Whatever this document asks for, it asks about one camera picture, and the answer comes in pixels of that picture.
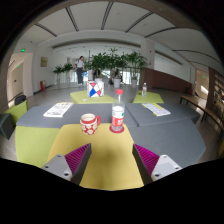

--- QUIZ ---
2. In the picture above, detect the wooden bench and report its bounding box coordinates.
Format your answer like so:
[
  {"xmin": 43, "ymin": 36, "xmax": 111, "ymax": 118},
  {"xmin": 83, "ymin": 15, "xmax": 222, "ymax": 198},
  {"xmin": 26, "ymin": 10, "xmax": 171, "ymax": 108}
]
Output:
[{"xmin": 179, "ymin": 94, "xmax": 224, "ymax": 129}]

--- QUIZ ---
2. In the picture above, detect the small clear water bottle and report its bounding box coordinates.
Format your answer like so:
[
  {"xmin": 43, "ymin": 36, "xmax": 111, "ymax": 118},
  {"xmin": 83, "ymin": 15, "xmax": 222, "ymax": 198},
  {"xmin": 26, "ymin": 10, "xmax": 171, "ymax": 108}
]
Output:
[{"xmin": 141, "ymin": 82, "xmax": 148, "ymax": 98}]

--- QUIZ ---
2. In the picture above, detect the red white blue patterned box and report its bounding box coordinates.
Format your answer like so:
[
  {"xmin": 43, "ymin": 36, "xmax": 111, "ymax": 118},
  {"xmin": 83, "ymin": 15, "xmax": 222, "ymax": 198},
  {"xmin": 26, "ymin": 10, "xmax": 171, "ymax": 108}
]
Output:
[{"xmin": 86, "ymin": 79, "xmax": 105, "ymax": 99}]

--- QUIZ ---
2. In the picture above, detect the person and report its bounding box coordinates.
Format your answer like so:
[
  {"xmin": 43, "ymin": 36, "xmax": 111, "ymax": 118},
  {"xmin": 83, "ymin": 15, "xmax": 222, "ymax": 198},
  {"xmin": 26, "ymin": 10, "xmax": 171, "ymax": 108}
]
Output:
[{"xmin": 73, "ymin": 55, "xmax": 86, "ymax": 86}]

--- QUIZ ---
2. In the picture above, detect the yellow and white booklet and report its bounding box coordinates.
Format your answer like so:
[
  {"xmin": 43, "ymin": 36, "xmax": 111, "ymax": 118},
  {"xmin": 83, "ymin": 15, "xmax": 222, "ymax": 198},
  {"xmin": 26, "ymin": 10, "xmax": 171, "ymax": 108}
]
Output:
[{"xmin": 141, "ymin": 102, "xmax": 172, "ymax": 117}]

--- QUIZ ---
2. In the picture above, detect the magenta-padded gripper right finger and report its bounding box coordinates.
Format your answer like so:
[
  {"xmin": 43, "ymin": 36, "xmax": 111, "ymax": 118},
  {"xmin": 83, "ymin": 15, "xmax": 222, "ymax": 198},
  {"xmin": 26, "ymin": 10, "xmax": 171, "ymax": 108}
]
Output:
[{"xmin": 131, "ymin": 143, "xmax": 183, "ymax": 186}]

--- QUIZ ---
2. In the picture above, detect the framed wall plaque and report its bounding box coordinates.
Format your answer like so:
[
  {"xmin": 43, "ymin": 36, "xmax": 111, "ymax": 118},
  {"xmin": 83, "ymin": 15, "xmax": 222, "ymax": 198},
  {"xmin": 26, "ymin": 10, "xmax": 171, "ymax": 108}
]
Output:
[{"xmin": 40, "ymin": 56, "xmax": 49, "ymax": 68}]

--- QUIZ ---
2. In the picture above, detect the red fire extinguisher box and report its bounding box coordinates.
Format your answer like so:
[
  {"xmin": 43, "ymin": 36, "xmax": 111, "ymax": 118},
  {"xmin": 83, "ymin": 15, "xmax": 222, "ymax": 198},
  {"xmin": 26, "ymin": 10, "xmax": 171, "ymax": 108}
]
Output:
[{"xmin": 39, "ymin": 79, "xmax": 47, "ymax": 92}]

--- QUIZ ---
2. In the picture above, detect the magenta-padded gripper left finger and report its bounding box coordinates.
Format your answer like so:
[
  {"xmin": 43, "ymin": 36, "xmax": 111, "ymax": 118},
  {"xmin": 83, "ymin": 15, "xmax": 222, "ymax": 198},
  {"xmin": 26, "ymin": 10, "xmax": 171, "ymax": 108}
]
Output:
[{"xmin": 41, "ymin": 142, "xmax": 92, "ymax": 186}]

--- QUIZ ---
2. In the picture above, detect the black bag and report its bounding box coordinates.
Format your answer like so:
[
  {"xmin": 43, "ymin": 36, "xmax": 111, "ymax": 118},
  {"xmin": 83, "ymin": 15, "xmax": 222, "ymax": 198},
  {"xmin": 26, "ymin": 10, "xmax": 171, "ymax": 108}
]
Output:
[{"xmin": 14, "ymin": 94, "xmax": 28, "ymax": 106}]

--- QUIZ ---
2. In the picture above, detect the large green low table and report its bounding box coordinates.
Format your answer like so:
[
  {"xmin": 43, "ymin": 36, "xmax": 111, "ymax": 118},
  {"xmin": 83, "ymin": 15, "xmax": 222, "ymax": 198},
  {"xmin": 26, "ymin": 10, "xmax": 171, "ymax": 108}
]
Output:
[{"xmin": 69, "ymin": 90, "xmax": 116, "ymax": 105}]

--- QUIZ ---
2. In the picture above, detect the green armchair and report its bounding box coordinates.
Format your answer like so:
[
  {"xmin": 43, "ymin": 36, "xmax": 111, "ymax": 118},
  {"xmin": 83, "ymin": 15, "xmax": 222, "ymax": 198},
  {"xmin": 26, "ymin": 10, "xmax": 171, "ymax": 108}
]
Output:
[{"xmin": 3, "ymin": 99, "xmax": 29, "ymax": 126}]

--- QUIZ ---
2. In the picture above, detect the dark grey armchair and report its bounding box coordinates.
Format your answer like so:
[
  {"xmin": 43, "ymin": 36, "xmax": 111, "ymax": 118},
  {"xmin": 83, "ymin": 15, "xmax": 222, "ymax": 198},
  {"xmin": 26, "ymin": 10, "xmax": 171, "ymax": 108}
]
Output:
[{"xmin": 0, "ymin": 113, "xmax": 15, "ymax": 140}]

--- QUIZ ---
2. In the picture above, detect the flat round red coaster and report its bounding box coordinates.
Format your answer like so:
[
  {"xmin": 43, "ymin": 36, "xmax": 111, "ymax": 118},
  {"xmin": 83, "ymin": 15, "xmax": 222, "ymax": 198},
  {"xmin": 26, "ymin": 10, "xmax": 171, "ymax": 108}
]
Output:
[{"xmin": 108, "ymin": 123, "xmax": 125, "ymax": 134}]

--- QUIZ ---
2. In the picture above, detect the group of green potted plants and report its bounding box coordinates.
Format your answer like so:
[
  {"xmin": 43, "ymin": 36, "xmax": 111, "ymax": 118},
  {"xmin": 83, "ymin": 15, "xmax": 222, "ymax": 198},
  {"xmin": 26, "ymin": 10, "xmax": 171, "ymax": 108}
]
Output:
[{"xmin": 52, "ymin": 47, "xmax": 148, "ymax": 89}]

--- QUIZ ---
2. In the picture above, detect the red and white mug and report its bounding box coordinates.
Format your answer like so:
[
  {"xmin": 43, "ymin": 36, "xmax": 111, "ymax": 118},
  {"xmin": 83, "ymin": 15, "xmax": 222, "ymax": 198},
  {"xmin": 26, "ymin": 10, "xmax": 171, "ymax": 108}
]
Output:
[{"xmin": 79, "ymin": 113, "xmax": 102, "ymax": 136}]

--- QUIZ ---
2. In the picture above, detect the small green low table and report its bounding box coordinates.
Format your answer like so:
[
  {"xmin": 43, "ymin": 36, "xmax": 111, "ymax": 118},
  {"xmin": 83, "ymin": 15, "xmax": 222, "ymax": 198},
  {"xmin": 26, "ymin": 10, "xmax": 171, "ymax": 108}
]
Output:
[{"xmin": 132, "ymin": 90, "xmax": 165, "ymax": 104}]

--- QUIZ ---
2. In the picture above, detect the clear water bottle red cap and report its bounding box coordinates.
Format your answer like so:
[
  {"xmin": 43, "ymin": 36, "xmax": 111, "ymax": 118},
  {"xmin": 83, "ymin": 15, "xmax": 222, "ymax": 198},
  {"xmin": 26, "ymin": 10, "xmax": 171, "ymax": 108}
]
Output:
[{"xmin": 110, "ymin": 88, "xmax": 126, "ymax": 132}]

